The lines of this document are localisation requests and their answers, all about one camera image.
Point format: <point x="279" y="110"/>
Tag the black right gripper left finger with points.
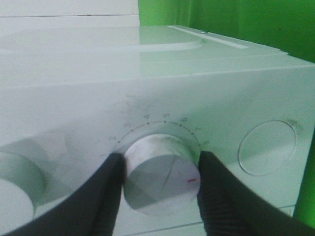
<point x="90" y="211"/>

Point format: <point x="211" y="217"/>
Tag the white microwave knob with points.
<point x="22" y="183"/>
<point x="162" y="176"/>

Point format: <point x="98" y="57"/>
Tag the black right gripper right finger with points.
<point x="228" y="208"/>

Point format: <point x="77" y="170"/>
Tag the round white door button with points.
<point x="266" y="147"/>

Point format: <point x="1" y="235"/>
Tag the white microwave oven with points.
<point x="82" y="94"/>

